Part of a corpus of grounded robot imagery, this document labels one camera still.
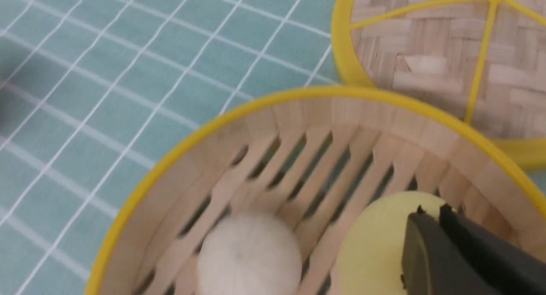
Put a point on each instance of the yellow bun front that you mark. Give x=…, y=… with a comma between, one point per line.
x=369, y=261

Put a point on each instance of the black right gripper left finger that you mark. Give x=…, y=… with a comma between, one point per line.
x=449, y=255

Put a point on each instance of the white bun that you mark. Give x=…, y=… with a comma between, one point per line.
x=250, y=253

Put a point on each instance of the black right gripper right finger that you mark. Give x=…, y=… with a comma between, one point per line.
x=503, y=266

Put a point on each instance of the woven bamboo steamer lid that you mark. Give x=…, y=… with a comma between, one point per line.
x=481, y=60

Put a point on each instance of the bamboo steamer tray yellow rim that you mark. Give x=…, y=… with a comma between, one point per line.
x=317, y=157

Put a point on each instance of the green checkered tablecloth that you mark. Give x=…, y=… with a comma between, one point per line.
x=95, y=92

